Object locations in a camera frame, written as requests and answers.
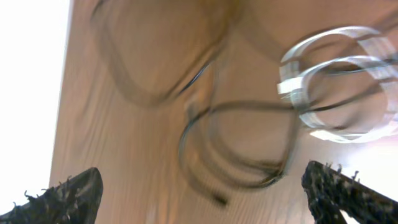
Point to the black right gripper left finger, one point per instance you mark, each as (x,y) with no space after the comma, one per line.
(74,201)

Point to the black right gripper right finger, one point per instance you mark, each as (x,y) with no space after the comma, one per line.
(329,192)

